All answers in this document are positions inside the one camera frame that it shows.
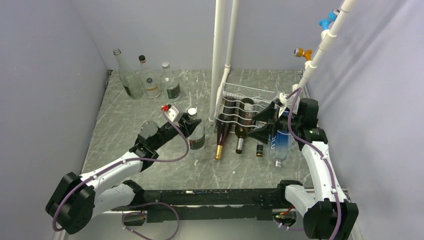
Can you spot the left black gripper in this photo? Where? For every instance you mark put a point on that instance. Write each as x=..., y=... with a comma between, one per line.
x=188, y=126

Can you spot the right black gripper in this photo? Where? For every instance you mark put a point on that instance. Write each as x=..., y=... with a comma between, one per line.
x=262, y=133

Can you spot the clear bottle dark green label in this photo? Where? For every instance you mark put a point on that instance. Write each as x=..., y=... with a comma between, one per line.
x=197, y=138

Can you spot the dark bottle grey foil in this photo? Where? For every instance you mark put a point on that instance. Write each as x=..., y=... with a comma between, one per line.
x=244, y=121

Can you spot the dark bottle gold foil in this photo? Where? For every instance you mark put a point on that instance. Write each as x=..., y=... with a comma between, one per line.
x=223, y=129

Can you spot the clear bottle silver cap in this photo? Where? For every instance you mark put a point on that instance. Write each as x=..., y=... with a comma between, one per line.
x=171, y=83

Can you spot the clear bottle white label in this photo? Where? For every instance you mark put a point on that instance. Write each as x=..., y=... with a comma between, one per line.
x=148, y=79

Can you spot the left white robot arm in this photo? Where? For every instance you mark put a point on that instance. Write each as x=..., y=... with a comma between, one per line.
x=79, y=198

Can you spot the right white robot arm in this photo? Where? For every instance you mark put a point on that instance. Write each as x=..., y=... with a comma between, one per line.
x=328, y=214

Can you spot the dark bottle black cap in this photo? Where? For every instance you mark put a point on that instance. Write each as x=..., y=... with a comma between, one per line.
x=259, y=150

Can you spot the blue labelled water bottle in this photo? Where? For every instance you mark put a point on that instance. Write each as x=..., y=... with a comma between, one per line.
x=279, y=145

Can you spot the orange pipe nozzle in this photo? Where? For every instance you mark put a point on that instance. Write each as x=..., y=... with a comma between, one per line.
x=301, y=53

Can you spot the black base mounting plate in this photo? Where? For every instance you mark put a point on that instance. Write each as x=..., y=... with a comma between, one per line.
x=209, y=204

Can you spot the thick white vertical pipe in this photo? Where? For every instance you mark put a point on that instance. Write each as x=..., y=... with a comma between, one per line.
x=220, y=6

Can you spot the blue pipe nozzle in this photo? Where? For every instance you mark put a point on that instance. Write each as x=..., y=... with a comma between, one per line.
x=331, y=18

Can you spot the slanted white pipe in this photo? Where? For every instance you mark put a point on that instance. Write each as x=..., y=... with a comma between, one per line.
x=327, y=38

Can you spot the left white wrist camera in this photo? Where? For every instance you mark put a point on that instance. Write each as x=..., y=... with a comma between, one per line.
x=173, y=113

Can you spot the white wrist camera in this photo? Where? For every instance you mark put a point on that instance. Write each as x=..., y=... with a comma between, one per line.
x=173, y=113
x=283, y=101

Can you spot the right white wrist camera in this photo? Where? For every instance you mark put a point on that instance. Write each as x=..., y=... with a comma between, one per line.
x=283, y=101

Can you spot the white wire wine rack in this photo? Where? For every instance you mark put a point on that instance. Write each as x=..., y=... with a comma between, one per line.
x=262, y=99

